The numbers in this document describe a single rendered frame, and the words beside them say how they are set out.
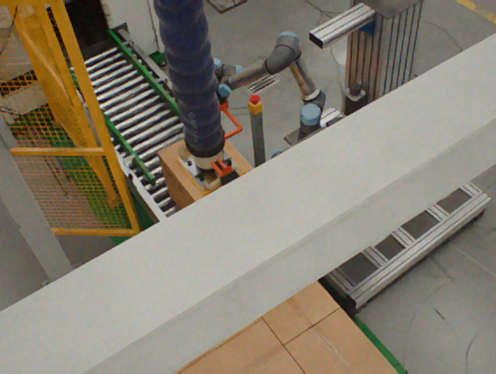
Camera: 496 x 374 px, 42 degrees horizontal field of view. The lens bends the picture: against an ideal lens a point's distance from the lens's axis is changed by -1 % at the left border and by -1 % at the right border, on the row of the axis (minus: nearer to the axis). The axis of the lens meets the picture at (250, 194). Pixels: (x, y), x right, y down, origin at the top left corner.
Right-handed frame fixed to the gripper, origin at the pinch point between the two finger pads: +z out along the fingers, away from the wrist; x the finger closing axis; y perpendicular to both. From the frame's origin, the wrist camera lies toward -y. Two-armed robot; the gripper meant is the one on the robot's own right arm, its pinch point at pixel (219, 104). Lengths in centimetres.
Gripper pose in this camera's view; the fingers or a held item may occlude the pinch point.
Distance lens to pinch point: 399.0
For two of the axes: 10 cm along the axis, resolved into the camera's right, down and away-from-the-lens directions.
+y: 5.5, 6.4, -5.4
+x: 8.3, -4.7, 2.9
